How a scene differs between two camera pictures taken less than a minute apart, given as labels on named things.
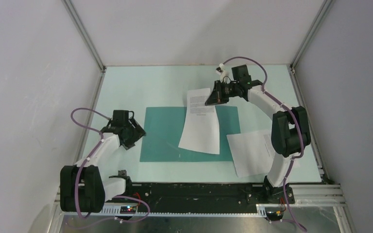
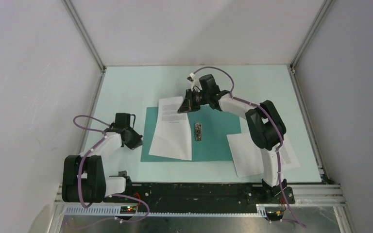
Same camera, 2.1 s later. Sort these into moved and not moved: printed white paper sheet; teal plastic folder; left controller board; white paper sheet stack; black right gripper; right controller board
Moved: black right gripper; printed white paper sheet; teal plastic folder
Not moved: white paper sheet stack; left controller board; right controller board
